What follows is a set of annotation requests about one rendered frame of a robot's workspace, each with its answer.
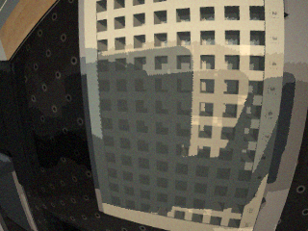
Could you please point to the black perforated breadboard plate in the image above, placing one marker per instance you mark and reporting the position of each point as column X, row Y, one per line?
column 63, row 197

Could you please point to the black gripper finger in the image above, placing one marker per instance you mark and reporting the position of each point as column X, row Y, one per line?
column 16, row 133

